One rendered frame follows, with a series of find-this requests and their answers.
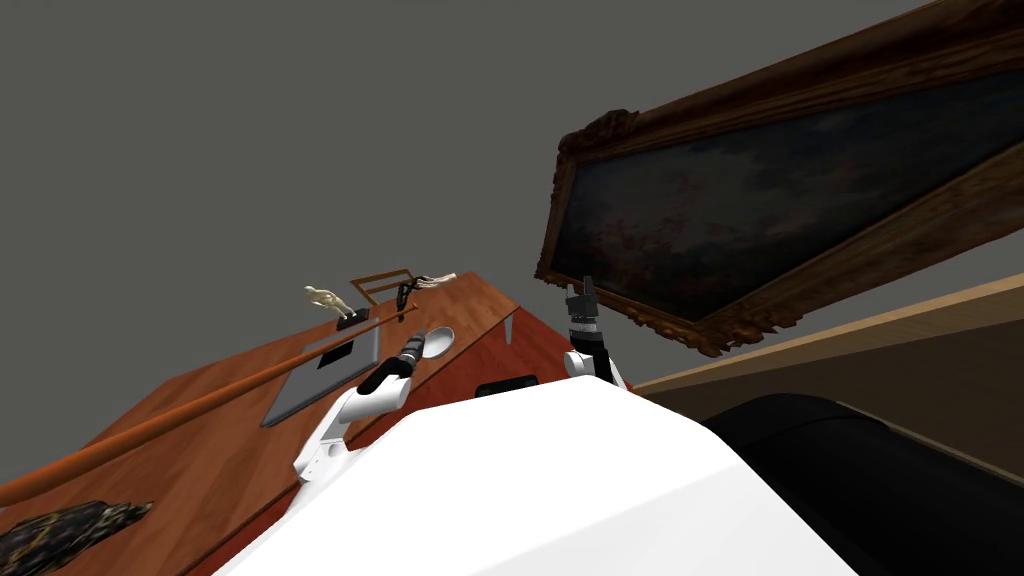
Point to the long orange wooden stick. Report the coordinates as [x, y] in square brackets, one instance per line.
[160, 420]

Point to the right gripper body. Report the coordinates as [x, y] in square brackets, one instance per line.
[582, 306]

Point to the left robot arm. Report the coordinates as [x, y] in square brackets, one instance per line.
[376, 396]

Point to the white figurine on black base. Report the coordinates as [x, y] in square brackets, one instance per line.
[328, 300]

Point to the dark painting in gilded frame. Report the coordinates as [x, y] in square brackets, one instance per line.
[760, 200]

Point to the reddish brown wooden table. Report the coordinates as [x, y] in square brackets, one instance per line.
[200, 472]

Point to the tan wooden furniture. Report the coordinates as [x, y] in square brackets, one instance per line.
[920, 368]

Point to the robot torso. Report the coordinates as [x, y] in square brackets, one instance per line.
[528, 488]

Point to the dark mottled brown object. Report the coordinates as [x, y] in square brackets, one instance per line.
[56, 536]

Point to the white round bowl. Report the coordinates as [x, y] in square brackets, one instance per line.
[440, 341]

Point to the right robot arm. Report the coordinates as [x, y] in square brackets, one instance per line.
[848, 488]

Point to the small brown wooden frame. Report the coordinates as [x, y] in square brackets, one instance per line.
[376, 285]

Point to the flat grey tablet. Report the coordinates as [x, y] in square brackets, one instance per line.
[320, 380]

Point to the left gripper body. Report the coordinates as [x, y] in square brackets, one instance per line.
[414, 350]

